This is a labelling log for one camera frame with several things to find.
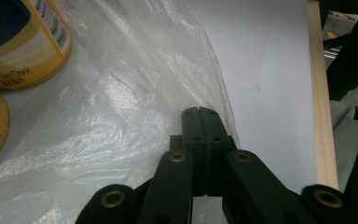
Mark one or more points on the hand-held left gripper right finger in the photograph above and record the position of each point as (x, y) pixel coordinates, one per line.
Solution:
(216, 133)

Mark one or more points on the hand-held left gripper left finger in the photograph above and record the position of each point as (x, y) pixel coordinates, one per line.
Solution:
(195, 133)

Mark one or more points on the clear plastic bag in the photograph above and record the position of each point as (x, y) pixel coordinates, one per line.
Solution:
(121, 93)

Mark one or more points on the yellow floor tape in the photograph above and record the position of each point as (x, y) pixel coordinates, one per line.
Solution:
(332, 34)

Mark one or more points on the metal floor rail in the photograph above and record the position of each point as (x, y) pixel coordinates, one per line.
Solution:
(331, 54)

